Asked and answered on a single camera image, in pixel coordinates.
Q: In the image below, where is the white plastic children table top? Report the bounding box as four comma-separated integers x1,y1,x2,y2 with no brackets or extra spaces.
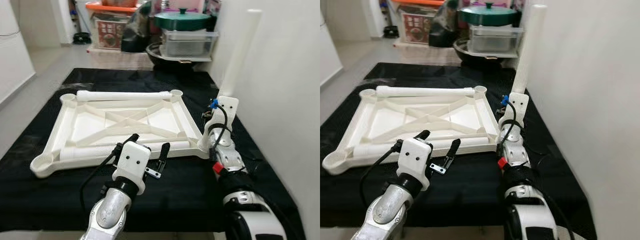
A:
321,85,506,176
30,89,211,179

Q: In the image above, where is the black tablecloth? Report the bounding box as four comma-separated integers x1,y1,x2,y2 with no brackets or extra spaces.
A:
0,67,306,240
320,62,598,240

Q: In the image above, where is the patterned beige cloth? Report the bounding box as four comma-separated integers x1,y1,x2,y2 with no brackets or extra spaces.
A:
392,40,463,65
87,46,156,70

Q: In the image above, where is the black wok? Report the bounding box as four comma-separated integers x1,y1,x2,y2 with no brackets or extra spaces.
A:
452,39,518,68
146,42,211,68

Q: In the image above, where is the black plastic bag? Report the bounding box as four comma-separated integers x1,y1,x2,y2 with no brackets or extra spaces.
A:
429,0,468,48
121,2,161,53

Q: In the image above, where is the box with red print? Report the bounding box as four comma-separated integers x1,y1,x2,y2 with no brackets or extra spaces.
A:
92,12,128,50
400,7,436,45

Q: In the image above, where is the green pot lid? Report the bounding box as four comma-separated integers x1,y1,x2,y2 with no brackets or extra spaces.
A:
153,7,213,32
459,2,519,27

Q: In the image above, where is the orange box lid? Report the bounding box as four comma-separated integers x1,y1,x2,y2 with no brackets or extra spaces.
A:
85,1,143,13
390,0,446,8

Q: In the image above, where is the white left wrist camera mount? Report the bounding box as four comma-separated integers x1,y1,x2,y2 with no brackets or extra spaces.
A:
396,137,433,192
112,141,152,196

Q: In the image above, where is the black cable with blue plug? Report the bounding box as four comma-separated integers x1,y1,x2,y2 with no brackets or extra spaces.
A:
496,95,521,156
210,98,230,151

